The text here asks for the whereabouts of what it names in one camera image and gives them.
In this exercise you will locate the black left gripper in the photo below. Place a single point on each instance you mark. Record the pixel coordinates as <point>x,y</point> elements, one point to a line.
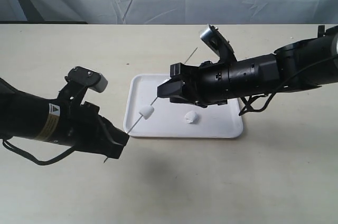
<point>83,127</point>

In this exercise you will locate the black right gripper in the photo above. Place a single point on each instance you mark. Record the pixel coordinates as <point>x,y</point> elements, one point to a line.
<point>203,85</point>

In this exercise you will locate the thin metal skewer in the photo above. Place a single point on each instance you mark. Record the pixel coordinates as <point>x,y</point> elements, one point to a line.
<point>141,116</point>

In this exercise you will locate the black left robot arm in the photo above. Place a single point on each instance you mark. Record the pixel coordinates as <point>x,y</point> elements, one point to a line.
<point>27,116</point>

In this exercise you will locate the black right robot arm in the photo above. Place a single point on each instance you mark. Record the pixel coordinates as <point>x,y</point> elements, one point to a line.
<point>304,65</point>

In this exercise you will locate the white rectangular plastic tray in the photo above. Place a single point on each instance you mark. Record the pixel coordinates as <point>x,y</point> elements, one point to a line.
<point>167,120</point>

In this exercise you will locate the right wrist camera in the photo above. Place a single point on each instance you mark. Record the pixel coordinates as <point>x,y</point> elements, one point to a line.
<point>218,44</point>

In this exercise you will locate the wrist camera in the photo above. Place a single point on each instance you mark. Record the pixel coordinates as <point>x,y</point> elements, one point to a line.
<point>218,44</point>
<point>87,78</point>

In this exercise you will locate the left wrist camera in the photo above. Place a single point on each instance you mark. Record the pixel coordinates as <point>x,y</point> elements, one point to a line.
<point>87,78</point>

